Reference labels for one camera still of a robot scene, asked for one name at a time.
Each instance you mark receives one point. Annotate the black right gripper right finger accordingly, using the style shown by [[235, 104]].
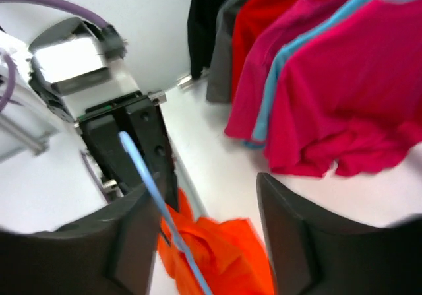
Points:
[[315, 251]]

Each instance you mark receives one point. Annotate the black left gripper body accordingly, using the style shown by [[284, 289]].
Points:
[[130, 123]]

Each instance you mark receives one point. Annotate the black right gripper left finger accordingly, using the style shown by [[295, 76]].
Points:
[[110, 251]]

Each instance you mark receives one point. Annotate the orange t shirt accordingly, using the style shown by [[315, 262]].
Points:
[[229, 254]]

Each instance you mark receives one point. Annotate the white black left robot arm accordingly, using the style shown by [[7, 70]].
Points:
[[48, 166]]

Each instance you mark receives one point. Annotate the magenta hanging shirt left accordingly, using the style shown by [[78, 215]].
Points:
[[251, 109]]

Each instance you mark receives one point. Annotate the magenta hanging shirt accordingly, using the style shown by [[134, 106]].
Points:
[[348, 164], [251, 109]]

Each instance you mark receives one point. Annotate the magenta hanging shirt right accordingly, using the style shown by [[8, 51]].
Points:
[[348, 164]]

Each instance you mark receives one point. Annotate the red hanging t shirt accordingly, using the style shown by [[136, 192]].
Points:
[[262, 27]]

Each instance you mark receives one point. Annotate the grey hanging garment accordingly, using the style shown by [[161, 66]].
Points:
[[220, 71]]

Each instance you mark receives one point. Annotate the black hanging garment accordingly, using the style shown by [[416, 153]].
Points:
[[201, 33]]

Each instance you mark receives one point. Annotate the teal hanging garment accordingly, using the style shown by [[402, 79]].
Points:
[[350, 85]]

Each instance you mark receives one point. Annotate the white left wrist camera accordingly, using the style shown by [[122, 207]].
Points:
[[76, 65]]

